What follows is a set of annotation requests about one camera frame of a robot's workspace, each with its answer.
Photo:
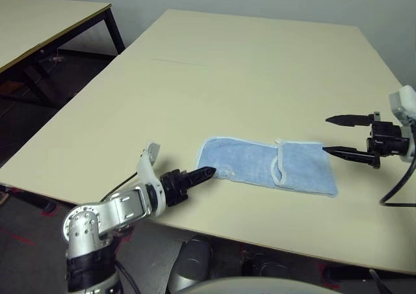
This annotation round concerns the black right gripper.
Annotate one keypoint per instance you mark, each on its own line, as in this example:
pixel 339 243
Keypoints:
pixel 388 141

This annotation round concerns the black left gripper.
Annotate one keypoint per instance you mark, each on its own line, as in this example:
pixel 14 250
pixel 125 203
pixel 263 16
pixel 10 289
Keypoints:
pixel 175 186

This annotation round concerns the light blue terry towel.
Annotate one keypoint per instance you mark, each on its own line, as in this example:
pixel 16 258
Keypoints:
pixel 253 164

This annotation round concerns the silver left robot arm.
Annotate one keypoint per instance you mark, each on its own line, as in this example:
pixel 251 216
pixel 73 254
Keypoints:
pixel 104 216

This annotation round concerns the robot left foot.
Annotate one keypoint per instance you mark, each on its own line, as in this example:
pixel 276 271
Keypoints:
pixel 190 264

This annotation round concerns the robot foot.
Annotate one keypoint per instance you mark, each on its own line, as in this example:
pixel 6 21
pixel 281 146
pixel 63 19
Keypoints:
pixel 268 266
pixel 190 264

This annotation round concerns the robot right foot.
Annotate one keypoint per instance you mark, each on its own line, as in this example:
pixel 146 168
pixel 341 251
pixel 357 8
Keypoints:
pixel 268 266

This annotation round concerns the grey robot torso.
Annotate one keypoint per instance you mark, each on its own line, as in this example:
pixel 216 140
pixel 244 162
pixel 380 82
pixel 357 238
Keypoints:
pixel 260 285

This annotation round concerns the beige side table black legs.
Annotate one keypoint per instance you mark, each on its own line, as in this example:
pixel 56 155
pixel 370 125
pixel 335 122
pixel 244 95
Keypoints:
pixel 39 21

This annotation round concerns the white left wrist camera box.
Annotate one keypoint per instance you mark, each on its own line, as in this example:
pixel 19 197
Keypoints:
pixel 148 170

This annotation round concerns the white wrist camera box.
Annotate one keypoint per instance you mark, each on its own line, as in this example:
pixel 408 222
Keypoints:
pixel 148 170
pixel 404 105

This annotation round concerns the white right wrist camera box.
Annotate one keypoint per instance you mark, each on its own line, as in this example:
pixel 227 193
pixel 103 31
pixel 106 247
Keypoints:
pixel 404 105

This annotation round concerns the black table base frame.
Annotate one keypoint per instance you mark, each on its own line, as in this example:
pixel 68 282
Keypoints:
pixel 29 196

